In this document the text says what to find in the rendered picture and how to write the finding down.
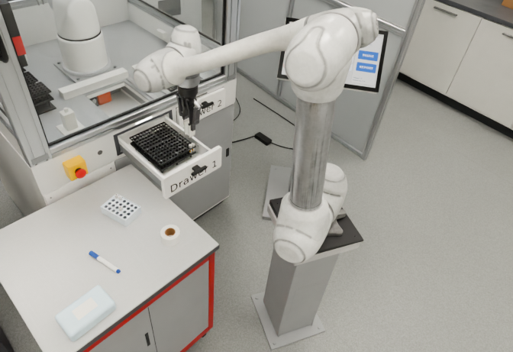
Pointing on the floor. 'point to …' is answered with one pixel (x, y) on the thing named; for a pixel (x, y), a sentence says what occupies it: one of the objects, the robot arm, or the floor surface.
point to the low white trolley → (140, 314)
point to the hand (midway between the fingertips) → (189, 127)
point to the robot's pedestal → (295, 295)
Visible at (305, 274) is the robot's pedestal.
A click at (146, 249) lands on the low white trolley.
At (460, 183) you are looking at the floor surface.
